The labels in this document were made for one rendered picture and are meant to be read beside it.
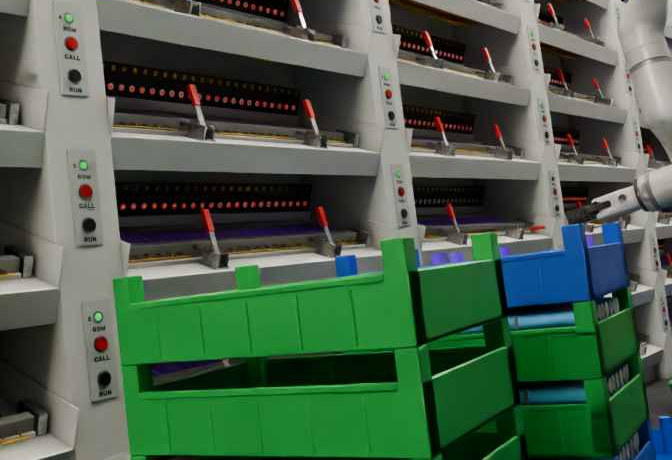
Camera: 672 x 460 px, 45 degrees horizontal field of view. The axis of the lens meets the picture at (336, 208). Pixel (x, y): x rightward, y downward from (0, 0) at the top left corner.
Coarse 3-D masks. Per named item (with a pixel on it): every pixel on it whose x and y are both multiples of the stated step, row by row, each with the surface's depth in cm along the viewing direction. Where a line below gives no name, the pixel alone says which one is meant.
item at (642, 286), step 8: (632, 272) 264; (640, 272) 262; (648, 272) 260; (656, 272) 259; (632, 280) 262; (640, 280) 262; (648, 280) 260; (632, 288) 247; (640, 288) 255; (648, 288) 257; (608, 296) 235; (632, 296) 244; (640, 296) 250; (648, 296) 257; (640, 304) 252
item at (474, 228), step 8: (464, 224) 188; (472, 224) 190; (480, 224) 192; (488, 224) 195; (496, 224) 198; (504, 224) 201; (512, 224) 204; (520, 224) 207; (432, 232) 176; (440, 232) 179; (456, 232) 184; (464, 232) 185; (472, 232) 190; (480, 232) 192; (496, 232) 195
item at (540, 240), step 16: (416, 208) 191; (432, 208) 196; (464, 208) 208; (480, 208) 214; (496, 208) 217; (512, 208) 214; (528, 224) 209; (544, 224) 208; (512, 240) 192; (528, 240) 196; (544, 240) 204; (448, 256) 169; (464, 256) 174
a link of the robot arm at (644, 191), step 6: (642, 174) 175; (648, 174) 174; (642, 180) 173; (648, 180) 172; (642, 186) 173; (648, 186) 172; (642, 192) 173; (648, 192) 172; (642, 198) 173; (648, 198) 172; (648, 204) 173; (654, 204) 172; (654, 210) 174
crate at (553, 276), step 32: (576, 224) 84; (608, 224) 100; (352, 256) 99; (416, 256) 114; (512, 256) 88; (544, 256) 86; (576, 256) 84; (608, 256) 93; (512, 288) 88; (544, 288) 86; (576, 288) 84; (608, 288) 91
